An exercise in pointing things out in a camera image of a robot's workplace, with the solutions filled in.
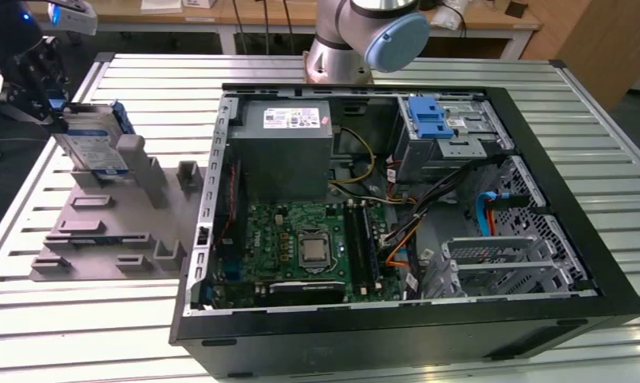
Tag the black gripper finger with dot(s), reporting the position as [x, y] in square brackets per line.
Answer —
[8, 93]
[48, 80]

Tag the hard disk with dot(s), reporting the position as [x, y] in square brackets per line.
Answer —
[94, 147]

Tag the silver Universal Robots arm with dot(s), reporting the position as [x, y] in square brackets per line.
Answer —
[340, 60]

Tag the silver disk bay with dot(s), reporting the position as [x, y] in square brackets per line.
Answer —
[490, 265]

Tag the white paper box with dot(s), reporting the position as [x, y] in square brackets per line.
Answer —
[162, 5]

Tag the grey parts rack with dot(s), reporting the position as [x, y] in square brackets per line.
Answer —
[112, 207]

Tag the small white box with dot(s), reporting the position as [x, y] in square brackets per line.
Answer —
[199, 3]

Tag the dark RAM stick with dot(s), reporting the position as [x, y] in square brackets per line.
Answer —
[99, 241]

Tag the grey power supply unit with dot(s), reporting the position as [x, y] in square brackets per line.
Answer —
[282, 167]

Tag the green motherboard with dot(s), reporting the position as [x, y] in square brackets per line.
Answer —
[271, 217]

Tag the silver CPU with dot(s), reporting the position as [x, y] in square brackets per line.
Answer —
[315, 253]

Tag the black RAM slot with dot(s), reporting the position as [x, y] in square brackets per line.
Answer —
[360, 247]
[368, 247]
[380, 285]
[355, 247]

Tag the black graphics card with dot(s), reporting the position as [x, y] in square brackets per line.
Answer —
[303, 293]

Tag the blue plastic latch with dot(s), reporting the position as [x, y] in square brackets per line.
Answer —
[428, 119]

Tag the silver optical drive cage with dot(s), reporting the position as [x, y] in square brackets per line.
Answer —
[420, 159]

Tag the RAM stick with black chips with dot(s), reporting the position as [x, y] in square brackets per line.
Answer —
[374, 247]

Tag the clear plastic bag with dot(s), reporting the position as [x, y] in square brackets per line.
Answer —
[450, 14]

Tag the black open PC case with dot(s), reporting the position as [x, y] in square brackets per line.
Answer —
[351, 343]

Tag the small black box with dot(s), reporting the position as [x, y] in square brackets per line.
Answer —
[519, 10]

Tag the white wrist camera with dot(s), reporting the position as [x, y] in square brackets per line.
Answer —
[78, 18]

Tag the wooden desk white frame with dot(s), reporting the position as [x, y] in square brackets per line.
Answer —
[128, 18]

